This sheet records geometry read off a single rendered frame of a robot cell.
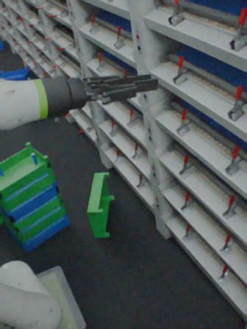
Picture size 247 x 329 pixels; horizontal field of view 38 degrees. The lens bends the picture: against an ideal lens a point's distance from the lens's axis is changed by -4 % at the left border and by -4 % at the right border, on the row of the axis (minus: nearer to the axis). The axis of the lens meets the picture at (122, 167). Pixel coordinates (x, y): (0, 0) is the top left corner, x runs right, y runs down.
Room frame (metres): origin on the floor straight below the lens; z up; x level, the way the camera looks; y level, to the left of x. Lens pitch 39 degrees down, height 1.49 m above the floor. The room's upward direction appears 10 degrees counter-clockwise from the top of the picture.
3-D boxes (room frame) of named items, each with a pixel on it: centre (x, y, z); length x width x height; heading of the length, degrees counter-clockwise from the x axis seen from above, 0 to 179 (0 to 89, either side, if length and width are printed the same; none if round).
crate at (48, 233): (1.42, 0.52, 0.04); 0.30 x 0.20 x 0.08; 125
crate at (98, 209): (1.43, 0.14, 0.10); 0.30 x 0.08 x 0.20; 169
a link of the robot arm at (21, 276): (0.72, 0.42, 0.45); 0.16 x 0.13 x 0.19; 36
